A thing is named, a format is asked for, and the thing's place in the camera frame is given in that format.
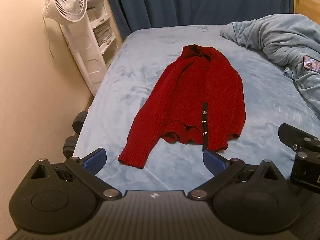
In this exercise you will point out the wooden bed frame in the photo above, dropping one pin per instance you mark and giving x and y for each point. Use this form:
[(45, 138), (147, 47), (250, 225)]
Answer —
[(308, 5)]

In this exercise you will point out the smartphone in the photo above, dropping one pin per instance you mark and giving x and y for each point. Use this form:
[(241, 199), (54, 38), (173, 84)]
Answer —
[(312, 63)]

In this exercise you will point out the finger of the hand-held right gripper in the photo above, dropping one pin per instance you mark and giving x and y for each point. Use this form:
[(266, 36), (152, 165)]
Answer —
[(293, 136)]

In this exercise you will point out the dark blue curtain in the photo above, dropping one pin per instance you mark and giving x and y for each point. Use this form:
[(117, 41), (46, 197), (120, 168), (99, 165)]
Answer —
[(195, 2)]

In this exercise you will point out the light blue bed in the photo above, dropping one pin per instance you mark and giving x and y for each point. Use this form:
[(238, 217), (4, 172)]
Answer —
[(140, 62)]

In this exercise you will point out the white shelf unit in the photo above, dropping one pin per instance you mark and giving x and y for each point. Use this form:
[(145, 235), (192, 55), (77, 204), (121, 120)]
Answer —
[(105, 30)]

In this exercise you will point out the white standing fan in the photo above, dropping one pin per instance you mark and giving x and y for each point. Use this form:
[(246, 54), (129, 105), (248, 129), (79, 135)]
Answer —
[(66, 1)]

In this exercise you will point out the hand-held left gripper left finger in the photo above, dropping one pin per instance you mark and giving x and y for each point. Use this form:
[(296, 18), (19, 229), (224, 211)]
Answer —
[(96, 160)]

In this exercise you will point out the crumpled blue blanket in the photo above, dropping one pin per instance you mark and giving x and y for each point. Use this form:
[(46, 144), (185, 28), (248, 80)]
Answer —
[(280, 37)]

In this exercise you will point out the red knit sweater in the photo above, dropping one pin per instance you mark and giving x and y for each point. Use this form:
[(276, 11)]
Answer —
[(200, 97)]

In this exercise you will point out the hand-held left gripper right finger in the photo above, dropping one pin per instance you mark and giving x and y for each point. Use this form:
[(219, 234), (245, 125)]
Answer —
[(212, 161)]

